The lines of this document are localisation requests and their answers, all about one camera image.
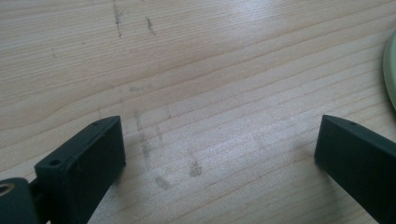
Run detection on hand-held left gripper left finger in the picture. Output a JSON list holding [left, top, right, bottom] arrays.
[[34, 115, 127, 224]]

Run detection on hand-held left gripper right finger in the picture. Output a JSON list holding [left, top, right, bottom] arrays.
[[313, 114, 396, 224]]

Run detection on green round plate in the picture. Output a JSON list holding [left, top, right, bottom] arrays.
[[382, 30, 396, 112]]

